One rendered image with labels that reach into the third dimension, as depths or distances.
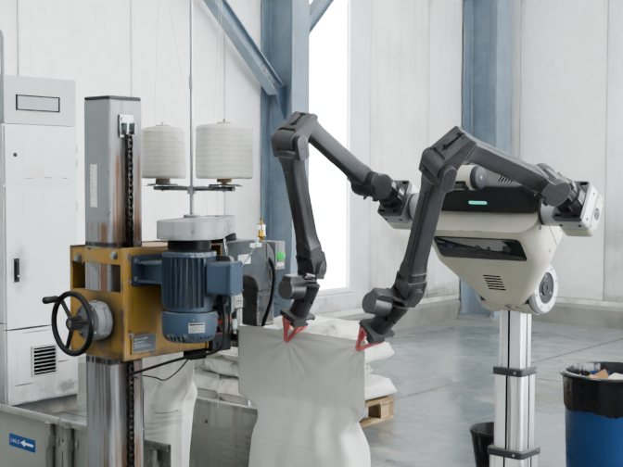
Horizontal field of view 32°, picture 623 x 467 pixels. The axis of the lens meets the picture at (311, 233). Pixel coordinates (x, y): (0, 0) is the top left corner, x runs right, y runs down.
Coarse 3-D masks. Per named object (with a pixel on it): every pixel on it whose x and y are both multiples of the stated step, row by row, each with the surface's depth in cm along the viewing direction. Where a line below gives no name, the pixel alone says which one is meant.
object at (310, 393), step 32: (256, 352) 327; (288, 352) 319; (320, 352) 309; (352, 352) 300; (256, 384) 327; (288, 384) 319; (320, 384) 309; (352, 384) 301; (288, 416) 314; (320, 416) 306; (352, 416) 301; (256, 448) 319; (288, 448) 309; (320, 448) 302; (352, 448) 302
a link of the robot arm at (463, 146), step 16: (448, 144) 265; (464, 144) 262; (480, 144) 267; (432, 160) 265; (448, 160) 262; (464, 160) 267; (480, 160) 269; (496, 160) 272; (512, 160) 274; (512, 176) 277; (528, 176) 280; (544, 176) 282; (544, 192) 282; (560, 192) 285
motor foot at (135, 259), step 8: (136, 256) 298; (144, 256) 300; (152, 256) 303; (160, 256) 305; (136, 264) 298; (144, 264) 298; (152, 264) 297; (160, 264) 296; (136, 272) 299; (144, 272) 301; (152, 272) 298; (160, 272) 296; (136, 280) 298; (144, 280) 299; (152, 280) 298; (160, 280) 296
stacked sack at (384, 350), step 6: (366, 342) 677; (384, 342) 684; (366, 348) 663; (372, 348) 667; (378, 348) 671; (384, 348) 675; (390, 348) 682; (366, 354) 661; (372, 354) 665; (378, 354) 670; (384, 354) 675; (390, 354) 683; (366, 360) 662; (372, 360) 667
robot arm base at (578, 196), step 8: (576, 184) 293; (584, 184) 297; (576, 192) 291; (584, 192) 295; (568, 200) 291; (576, 200) 291; (584, 200) 293; (560, 208) 294; (568, 208) 292; (576, 208) 293; (584, 208) 293; (552, 216) 297; (560, 216) 297; (568, 216) 294; (576, 216) 294
